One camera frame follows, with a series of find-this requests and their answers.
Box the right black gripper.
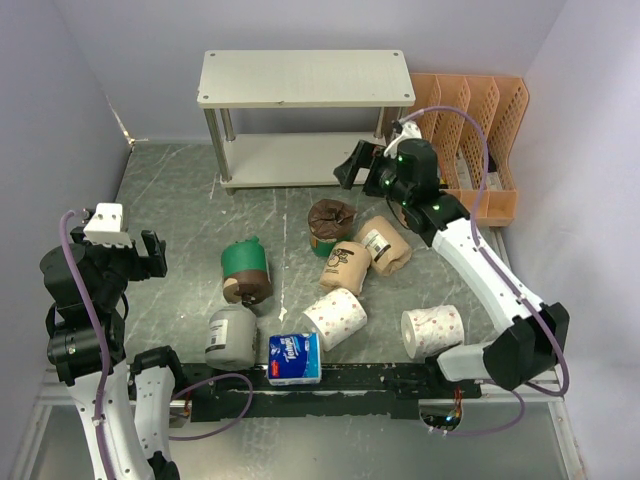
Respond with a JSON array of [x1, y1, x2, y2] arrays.
[[334, 140, 411, 206]]

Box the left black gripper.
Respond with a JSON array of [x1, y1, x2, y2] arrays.
[[69, 225, 166, 305]]

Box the green brown paper roll labelled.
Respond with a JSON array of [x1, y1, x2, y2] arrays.
[[307, 199, 357, 258]]

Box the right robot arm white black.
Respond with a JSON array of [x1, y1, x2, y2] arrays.
[[333, 139, 570, 398]]

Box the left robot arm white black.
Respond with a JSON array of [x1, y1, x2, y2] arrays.
[[39, 228, 187, 479]]

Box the beige two-tier shelf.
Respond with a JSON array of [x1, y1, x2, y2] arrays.
[[197, 50, 416, 193]]

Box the green brown paper roll left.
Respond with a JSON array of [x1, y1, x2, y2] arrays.
[[221, 236, 273, 305]]

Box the tan barcode paper roll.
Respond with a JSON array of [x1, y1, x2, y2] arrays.
[[354, 216, 412, 276]]

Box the tan cartoon paper roll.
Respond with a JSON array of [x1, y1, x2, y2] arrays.
[[319, 241, 371, 296]]

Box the grey wrapped paper roll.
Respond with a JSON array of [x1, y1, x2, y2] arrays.
[[204, 304, 257, 371]]

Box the orange plastic file organizer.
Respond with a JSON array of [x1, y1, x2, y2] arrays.
[[409, 73, 529, 227]]

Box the white dotted paper roll centre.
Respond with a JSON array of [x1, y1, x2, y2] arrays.
[[303, 288, 368, 352]]

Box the white dotted paper roll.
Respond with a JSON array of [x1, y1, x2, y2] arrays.
[[303, 288, 368, 352], [401, 305, 465, 361]]

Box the blue Tempo tissue pack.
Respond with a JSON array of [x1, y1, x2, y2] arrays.
[[267, 333, 322, 386]]

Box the white dotted paper roll right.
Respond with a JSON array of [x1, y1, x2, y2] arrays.
[[401, 305, 465, 361]]

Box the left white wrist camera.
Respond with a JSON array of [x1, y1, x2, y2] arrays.
[[83, 203, 133, 249]]

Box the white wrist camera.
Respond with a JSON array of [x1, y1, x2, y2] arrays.
[[83, 203, 133, 249], [385, 120, 423, 157]]

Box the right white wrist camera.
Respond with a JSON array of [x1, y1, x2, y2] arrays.
[[385, 120, 423, 157]]

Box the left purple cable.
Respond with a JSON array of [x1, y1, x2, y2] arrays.
[[58, 209, 254, 480]]

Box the purple cable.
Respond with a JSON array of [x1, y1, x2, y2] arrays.
[[58, 209, 254, 480], [397, 104, 569, 437]]

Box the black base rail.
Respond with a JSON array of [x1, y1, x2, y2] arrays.
[[190, 363, 481, 422]]

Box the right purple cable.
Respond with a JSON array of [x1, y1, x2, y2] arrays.
[[397, 104, 569, 437]]

